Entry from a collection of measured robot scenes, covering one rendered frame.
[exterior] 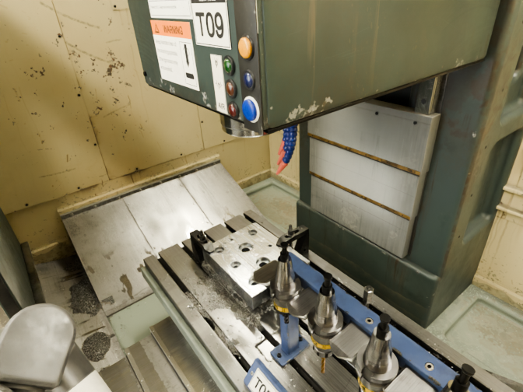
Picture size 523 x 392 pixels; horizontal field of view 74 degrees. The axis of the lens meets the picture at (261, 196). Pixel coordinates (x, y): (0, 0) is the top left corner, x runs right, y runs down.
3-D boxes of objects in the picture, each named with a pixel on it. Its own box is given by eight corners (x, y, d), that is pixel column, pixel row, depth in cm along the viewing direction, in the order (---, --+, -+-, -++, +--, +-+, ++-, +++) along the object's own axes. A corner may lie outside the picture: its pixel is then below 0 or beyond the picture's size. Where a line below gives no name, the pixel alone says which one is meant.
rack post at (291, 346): (282, 368, 89) (279, 285, 73) (269, 353, 92) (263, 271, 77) (310, 345, 94) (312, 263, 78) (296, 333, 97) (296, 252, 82)
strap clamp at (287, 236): (281, 268, 120) (280, 234, 112) (275, 264, 122) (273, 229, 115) (308, 252, 127) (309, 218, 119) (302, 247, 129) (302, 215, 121)
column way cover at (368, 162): (402, 262, 119) (431, 117, 93) (306, 207, 152) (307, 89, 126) (410, 256, 122) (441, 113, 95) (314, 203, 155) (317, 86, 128)
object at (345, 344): (347, 367, 56) (347, 364, 55) (323, 345, 59) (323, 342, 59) (374, 343, 59) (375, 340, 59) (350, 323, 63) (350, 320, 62)
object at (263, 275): (263, 290, 71) (263, 287, 70) (248, 276, 75) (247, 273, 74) (289, 274, 74) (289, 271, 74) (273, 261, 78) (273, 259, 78)
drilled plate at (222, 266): (253, 309, 101) (251, 297, 98) (204, 259, 121) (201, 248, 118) (310, 272, 112) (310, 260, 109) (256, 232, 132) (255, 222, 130)
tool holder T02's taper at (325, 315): (342, 316, 62) (345, 288, 59) (329, 332, 59) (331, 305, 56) (321, 303, 65) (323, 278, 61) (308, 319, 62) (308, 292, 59)
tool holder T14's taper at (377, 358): (398, 361, 54) (404, 333, 51) (381, 379, 52) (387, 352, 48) (373, 343, 57) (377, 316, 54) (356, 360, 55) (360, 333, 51)
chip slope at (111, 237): (121, 346, 130) (100, 297, 116) (78, 257, 176) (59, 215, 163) (296, 245, 174) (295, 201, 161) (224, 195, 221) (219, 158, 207)
